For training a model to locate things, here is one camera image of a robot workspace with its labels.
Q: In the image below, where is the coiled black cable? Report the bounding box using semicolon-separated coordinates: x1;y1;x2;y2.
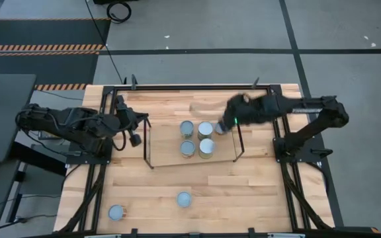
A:
106;1;132;24

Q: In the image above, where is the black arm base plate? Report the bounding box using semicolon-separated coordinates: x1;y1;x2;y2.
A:
65;152;112;165
273;137;325;163

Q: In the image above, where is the red labelled tin can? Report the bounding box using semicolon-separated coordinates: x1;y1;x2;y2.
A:
179;120;195;139

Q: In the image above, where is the tin can with reddish label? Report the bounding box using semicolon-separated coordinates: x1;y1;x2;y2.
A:
107;204;128;221

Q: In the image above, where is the black aluminium extrusion frame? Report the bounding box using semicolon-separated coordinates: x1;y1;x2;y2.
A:
56;84;337;238

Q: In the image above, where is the tall can with grey lid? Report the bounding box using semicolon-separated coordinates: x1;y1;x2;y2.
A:
198;138;216;160

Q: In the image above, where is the black hazard-striped floor mat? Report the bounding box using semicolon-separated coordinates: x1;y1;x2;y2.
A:
0;18;112;92

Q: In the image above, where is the tall can with silver lid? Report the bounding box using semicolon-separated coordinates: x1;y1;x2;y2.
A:
197;121;214;141

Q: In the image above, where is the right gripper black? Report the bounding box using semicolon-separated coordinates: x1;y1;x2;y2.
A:
217;93;277;135

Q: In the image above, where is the black desk leg frame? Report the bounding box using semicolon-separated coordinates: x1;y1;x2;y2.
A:
7;141;67;224

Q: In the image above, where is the long black floor cable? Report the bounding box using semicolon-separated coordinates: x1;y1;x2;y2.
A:
84;0;125;85

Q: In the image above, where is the green and orange labelled can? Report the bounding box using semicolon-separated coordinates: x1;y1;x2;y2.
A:
176;191;193;208

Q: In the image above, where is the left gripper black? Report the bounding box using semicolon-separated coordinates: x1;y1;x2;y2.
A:
112;95;149;147

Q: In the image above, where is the red and white labelled can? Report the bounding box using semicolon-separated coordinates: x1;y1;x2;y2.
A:
214;122;228;136

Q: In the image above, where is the thin dark floor cable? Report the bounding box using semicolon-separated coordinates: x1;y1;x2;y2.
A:
36;89;84;102

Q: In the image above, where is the black equipment box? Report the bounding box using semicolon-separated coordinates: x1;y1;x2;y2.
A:
93;0;138;5

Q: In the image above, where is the green and red labelled can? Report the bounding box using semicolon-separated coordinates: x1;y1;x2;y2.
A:
180;139;196;159

